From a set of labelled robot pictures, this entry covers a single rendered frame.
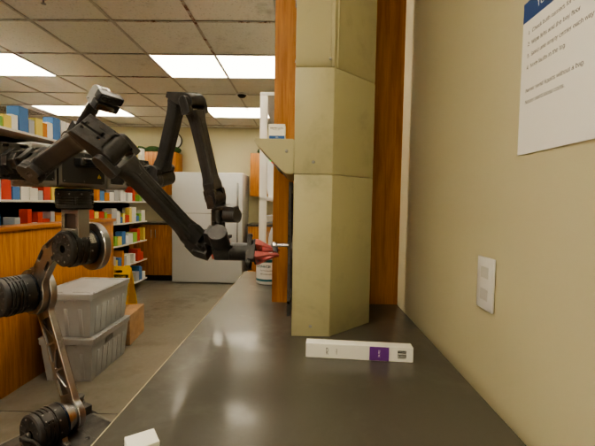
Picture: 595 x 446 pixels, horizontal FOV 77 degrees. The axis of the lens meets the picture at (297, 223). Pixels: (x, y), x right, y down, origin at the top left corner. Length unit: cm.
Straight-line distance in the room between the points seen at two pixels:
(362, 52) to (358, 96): 14
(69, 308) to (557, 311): 296
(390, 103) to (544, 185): 88
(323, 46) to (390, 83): 45
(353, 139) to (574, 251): 68
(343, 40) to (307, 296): 74
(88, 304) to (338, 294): 228
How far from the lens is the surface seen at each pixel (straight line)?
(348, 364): 97
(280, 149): 108
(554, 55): 77
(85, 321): 317
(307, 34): 117
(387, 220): 147
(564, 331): 72
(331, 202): 107
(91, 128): 112
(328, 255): 108
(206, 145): 152
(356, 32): 125
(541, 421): 81
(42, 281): 211
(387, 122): 150
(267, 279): 178
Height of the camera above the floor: 133
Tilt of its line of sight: 3 degrees down
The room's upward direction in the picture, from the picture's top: 1 degrees clockwise
